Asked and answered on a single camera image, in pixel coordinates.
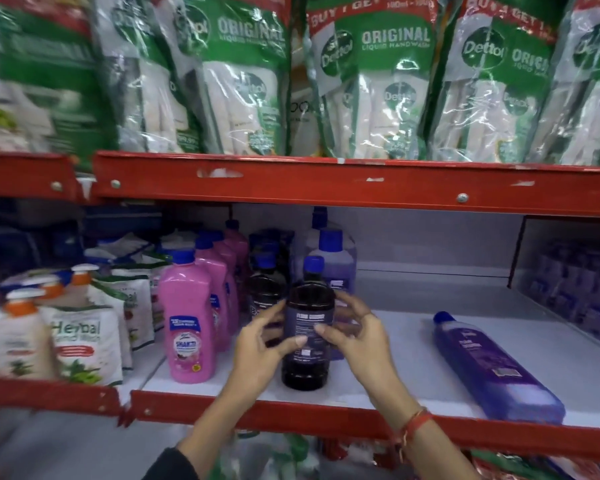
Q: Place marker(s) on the person's left hand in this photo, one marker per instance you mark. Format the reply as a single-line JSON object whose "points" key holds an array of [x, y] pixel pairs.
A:
{"points": [[255, 364]]}

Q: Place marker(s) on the person's right hand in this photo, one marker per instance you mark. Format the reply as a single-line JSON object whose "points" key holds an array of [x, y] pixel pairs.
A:
{"points": [[372, 354]]}

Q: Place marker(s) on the black bottle blue cap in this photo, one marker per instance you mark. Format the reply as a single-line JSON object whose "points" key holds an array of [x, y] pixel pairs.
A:
{"points": [[280, 234], [307, 314], [276, 248], [265, 289]]}

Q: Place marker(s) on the pink bottle blue cap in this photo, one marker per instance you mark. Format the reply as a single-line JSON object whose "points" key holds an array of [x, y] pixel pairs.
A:
{"points": [[237, 244], [215, 279], [230, 259], [187, 314]]}

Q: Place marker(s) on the purple bottle blue cap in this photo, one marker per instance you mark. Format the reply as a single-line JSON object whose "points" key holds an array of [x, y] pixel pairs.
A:
{"points": [[495, 369], [305, 244], [341, 269]]}

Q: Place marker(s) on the red white shelf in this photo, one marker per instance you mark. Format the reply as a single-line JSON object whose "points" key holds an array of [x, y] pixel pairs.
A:
{"points": [[570, 359]]}

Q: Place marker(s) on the person's right forearm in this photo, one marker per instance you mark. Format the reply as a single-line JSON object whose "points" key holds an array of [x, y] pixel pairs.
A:
{"points": [[440, 454]]}

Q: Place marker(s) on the person's left forearm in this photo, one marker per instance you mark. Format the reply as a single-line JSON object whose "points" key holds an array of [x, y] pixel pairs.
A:
{"points": [[210, 439]]}

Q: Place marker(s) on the red metal shelf beam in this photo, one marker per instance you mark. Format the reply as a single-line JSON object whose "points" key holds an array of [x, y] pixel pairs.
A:
{"points": [[330, 182], [20, 177], [45, 397]]}

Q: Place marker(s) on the pile of green red packs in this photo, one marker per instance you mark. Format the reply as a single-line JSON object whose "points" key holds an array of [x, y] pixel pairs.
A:
{"points": [[280, 459]]}

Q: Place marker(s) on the row of white leaf-print pouches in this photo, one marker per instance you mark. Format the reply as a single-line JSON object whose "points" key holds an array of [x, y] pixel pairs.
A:
{"points": [[87, 339]]}

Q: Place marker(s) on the white orange pump bottle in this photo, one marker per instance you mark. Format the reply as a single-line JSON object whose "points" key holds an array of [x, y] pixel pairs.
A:
{"points": [[82, 277], [52, 289], [27, 344]]}

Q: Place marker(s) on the pile of dark blue packets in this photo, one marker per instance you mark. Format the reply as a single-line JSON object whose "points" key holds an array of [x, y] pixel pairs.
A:
{"points": [[120, 222]]}

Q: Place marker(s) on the row of green refill packs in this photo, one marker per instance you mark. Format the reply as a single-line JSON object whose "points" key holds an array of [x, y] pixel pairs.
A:
{"points": [[395, 54]]}

